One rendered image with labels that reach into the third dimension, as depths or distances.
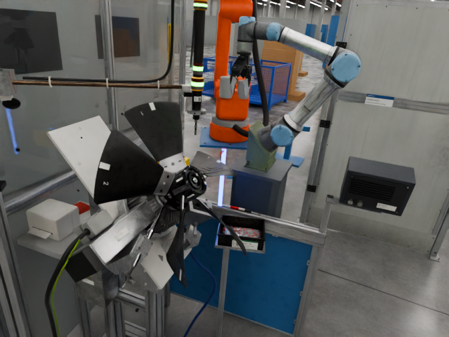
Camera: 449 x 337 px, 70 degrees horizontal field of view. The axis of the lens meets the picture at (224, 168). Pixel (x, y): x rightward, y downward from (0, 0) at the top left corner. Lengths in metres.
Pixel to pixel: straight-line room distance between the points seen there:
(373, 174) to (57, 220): 1.31
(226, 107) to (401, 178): 3.81
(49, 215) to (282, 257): 1.13
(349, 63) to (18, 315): 1.71
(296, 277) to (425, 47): 1.91
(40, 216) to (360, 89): 2.38
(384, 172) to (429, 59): 1.55
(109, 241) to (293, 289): 1.15
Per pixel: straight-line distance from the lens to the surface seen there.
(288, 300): 1.97
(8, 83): 1.19
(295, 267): 1.82
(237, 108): 5.03
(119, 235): 1.09
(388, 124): 2.95
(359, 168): 1.47
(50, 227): 1.54
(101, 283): 1.47
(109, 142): 1.01
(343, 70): 1.53
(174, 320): 2.30
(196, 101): 1.18
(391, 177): 1.47
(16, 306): 1.62
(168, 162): 1.24
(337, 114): 2.92
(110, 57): 1.91
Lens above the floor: 1.75
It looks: 24 degrees down
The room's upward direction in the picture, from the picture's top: 5 degrees clockwise
